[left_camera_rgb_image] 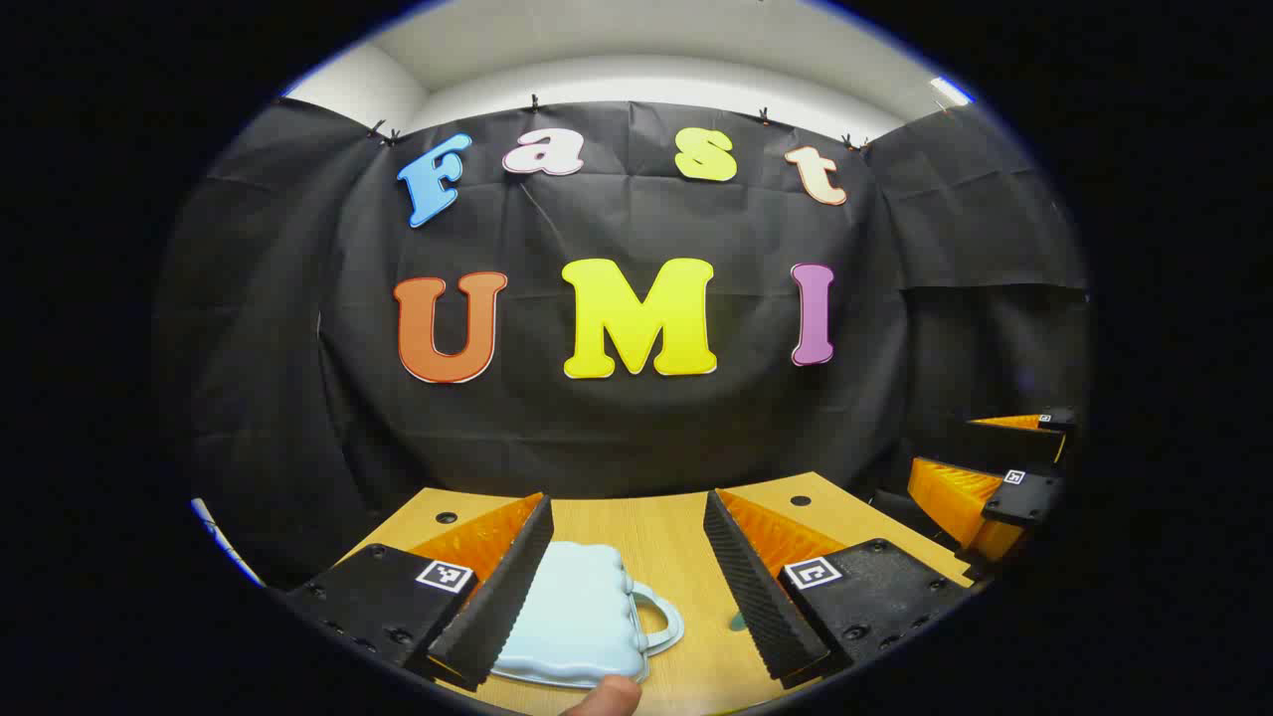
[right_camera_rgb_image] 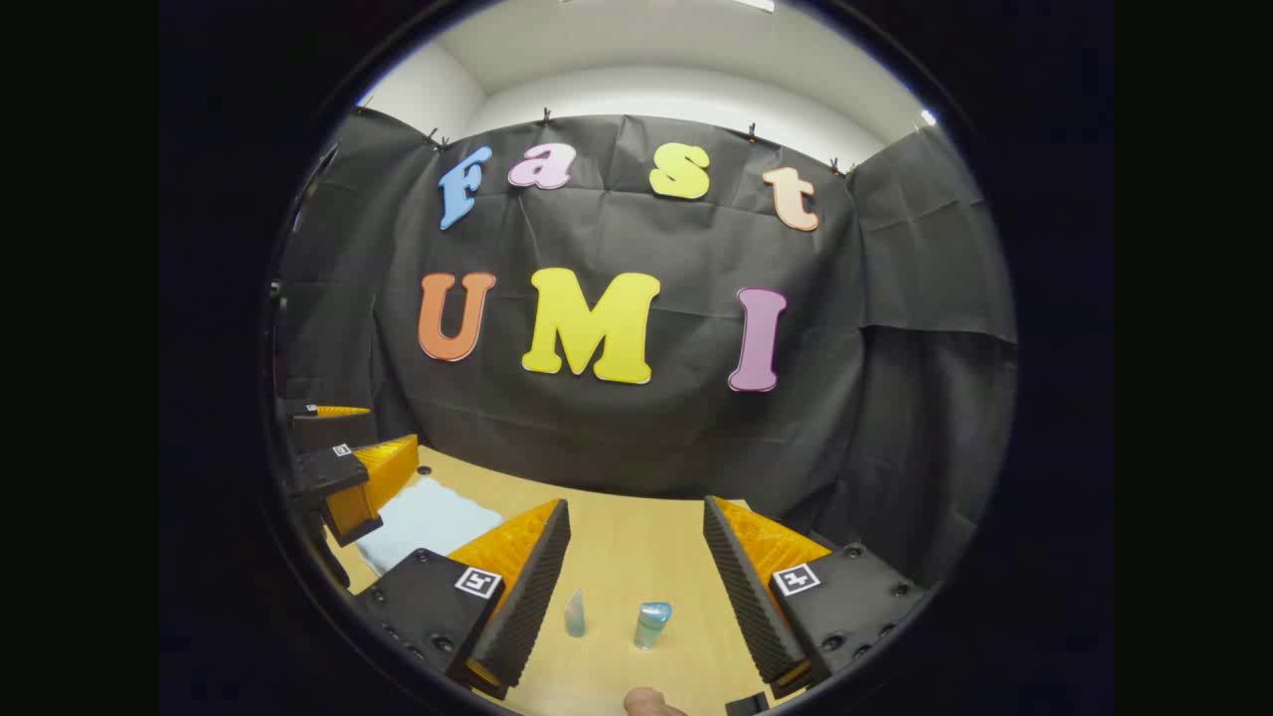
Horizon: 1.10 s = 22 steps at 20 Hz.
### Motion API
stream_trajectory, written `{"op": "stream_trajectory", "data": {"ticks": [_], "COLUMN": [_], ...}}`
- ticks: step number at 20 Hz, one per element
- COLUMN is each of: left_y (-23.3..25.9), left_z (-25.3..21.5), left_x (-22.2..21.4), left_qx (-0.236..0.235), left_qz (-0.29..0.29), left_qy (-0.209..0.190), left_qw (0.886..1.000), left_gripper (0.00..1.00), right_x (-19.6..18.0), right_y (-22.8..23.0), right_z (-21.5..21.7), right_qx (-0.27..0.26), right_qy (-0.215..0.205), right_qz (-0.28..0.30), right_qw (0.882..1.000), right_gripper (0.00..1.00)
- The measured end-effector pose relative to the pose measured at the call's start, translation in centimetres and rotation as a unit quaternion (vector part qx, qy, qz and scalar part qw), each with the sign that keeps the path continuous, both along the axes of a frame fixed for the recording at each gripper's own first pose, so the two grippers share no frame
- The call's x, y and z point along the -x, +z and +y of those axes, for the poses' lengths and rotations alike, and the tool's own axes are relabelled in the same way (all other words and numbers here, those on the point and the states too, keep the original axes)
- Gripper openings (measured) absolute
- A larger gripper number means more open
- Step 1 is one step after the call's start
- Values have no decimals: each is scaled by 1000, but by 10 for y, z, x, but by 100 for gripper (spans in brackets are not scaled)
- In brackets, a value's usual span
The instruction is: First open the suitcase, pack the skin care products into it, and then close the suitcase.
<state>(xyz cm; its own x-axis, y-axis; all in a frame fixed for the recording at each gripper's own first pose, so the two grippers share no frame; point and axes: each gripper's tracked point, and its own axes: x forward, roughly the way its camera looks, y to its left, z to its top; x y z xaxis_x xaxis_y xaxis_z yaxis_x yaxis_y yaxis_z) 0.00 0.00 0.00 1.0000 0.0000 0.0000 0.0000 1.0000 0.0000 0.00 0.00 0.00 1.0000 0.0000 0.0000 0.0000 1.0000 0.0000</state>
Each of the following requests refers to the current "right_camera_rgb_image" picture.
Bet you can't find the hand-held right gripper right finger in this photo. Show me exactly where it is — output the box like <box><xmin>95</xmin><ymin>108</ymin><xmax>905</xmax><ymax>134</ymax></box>
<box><xmin>702</xmin><ymin>495</ymin><xmax>928</xmax><ymax>699</ymax></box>

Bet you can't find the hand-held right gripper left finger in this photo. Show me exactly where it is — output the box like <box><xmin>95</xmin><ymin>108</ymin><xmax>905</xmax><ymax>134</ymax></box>
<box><xmin>353</xmin><ymin>497</ymin><xmax>573</xmax><ymax>700</ymax></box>

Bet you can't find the blue capped skincare bottle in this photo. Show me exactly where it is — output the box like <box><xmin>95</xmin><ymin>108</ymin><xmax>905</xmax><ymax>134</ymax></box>
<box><xmin>634</xmin><ymin>601</ymin><xmax>674</xmax><ymax>651</ymax></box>

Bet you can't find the light blue suitcase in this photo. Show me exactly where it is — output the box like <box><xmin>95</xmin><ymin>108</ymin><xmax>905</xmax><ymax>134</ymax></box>
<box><xmin>356</xmin><ymin>475</ymin><xmax>504</xmax><ymax>576</ymax></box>

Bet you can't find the black backdrop cloth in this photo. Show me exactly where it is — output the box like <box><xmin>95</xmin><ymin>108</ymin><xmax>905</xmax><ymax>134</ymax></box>
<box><xmin>273</xmin><ymin>104</ymin><xmax>1017</xmax><ymax>588</ymax></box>

